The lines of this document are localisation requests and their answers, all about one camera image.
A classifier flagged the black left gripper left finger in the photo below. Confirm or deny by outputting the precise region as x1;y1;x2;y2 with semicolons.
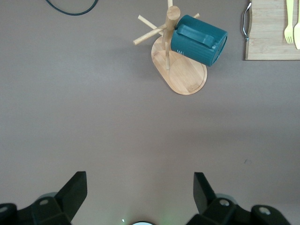
0;171;88;225

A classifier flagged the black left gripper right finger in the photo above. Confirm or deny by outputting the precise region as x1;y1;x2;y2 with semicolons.
187;172;291;225

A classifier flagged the dark teal ribbed mug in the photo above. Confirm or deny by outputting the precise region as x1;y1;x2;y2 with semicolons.
170;14;229;67

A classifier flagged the wooden mug tree stand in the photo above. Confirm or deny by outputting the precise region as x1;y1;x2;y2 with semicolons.
133;0;208;96

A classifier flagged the bamboo cutting board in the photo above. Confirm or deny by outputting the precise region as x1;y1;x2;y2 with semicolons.
242;0;300;61

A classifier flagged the yellow plastic knife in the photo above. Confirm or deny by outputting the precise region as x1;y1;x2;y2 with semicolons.
293;20;300;50

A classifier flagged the yellow plastic fork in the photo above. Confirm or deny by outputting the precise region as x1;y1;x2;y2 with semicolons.
283;0;295;45

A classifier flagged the black looped cable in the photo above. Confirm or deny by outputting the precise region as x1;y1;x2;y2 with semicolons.
45;0;98;16

